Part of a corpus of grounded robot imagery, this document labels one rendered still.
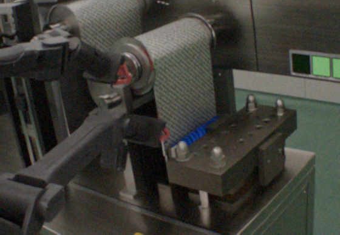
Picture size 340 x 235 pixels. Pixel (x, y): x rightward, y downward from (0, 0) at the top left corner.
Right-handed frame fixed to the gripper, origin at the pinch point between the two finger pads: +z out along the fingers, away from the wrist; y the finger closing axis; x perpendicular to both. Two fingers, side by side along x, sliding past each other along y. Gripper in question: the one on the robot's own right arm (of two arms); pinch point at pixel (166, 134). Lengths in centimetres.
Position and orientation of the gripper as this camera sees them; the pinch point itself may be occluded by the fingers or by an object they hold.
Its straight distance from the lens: 128.4
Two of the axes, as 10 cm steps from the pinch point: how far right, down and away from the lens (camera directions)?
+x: 2.0, -9.8, 0.4
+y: 7.8, 1.4, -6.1
